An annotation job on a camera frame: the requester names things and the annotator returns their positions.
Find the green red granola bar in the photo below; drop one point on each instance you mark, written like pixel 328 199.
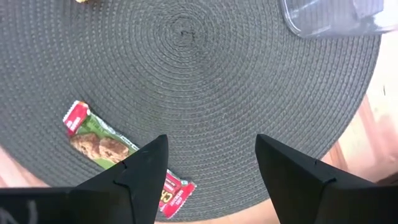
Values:
pixel 93 137

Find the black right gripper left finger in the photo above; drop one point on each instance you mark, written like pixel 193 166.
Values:
pixel 133 186

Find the clear plastic bin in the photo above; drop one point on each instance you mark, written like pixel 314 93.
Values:
pixel 326 18

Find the grey round woven placemat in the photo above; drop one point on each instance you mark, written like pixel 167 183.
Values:
pixel 199 77

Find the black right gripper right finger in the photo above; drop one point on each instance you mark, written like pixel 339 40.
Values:
pixel 304 193

